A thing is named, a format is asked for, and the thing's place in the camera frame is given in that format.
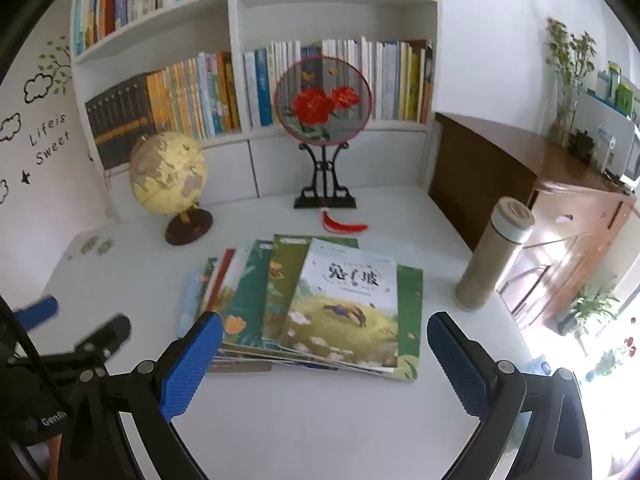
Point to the black carved fan stand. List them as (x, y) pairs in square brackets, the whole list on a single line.
[(325, 202)]

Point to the small dark ornament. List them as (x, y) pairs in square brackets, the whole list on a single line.
[(582, 145)]

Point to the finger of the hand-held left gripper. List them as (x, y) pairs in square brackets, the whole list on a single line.
[(35, 312), (107, 335)]

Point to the set of black books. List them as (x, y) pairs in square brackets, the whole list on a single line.
[(120, 120)]

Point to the silver thermos cup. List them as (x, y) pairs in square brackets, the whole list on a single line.
[(487, 260)]

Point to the green potted plant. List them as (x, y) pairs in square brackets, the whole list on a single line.
[(590, 310)]

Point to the embroidered round fan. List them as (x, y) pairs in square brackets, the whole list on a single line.
[(320, 105)]

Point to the row of white blue books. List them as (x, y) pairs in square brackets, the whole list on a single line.
[(395, 80)]

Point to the olive green book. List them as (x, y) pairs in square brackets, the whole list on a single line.
[(282, 285)]

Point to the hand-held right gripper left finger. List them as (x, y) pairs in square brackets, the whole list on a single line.
[(192, 365)]

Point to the bird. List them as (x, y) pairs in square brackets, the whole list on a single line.
[(340, 320)]

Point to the dark green orange flower book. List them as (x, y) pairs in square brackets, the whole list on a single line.
[(245, 305)]

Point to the white appliance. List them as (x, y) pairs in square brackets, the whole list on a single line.
[(612, 145)]

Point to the row of orange yellow books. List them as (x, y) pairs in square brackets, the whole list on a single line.
[(195, 95)]

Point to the red flowering plant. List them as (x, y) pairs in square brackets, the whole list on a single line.
[(627, 347)]

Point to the green leafy cover book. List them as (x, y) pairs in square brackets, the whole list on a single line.
[(411, 320)]

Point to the row of colourful shelf books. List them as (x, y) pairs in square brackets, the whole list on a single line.
[(130, 0)]

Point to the green box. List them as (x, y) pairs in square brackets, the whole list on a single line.
[(611, 80), (627, 97)]

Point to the pile of children's books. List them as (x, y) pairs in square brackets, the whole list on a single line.
[(350, 280)]

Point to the red tassel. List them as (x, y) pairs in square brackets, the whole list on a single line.
[(335, 225)]

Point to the beige desk globe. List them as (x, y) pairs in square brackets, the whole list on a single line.
[(167, 170)]

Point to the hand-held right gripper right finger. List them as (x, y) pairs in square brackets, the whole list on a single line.
[(460, 365)]

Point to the glass vase with dried flowers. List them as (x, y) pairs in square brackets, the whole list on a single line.
[(566, 120)]

